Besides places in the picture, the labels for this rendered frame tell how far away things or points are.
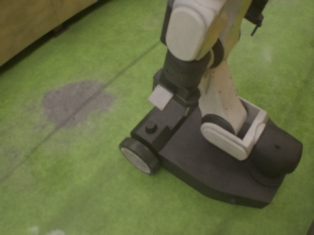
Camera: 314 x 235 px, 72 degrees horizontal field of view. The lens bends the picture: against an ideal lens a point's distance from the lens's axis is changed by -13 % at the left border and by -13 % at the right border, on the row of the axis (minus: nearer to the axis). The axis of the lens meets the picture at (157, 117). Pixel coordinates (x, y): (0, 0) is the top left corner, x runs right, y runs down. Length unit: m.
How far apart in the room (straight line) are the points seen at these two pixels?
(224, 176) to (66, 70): 1.15
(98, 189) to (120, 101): 0.50
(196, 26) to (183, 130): 0.72
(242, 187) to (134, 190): 0.47
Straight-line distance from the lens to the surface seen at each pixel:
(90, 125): 1.30
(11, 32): 1.75
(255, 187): 0.99
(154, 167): 0.99
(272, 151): 0.88
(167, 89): 0.55
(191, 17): 0.37
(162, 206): 1.09
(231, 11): 0.61
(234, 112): 0.89
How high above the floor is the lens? 1.06
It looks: 57 degrees down
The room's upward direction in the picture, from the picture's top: 3 degrees counter-clockwise
